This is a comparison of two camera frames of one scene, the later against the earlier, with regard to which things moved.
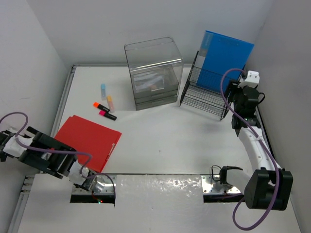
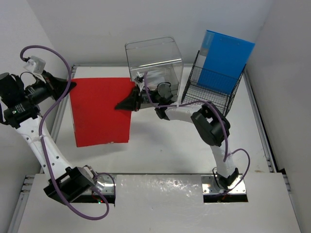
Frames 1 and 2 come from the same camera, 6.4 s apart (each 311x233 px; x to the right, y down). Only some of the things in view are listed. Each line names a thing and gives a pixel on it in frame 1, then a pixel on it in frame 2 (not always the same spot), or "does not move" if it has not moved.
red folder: (88, 137) -> (96, 121)
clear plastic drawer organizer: (155, 65) does not move
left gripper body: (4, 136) -> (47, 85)
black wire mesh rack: (207, 91) does not move
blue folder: (221, 53) does not move
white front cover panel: (144, 204) does not move
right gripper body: (236, 106) -> (145, 98)
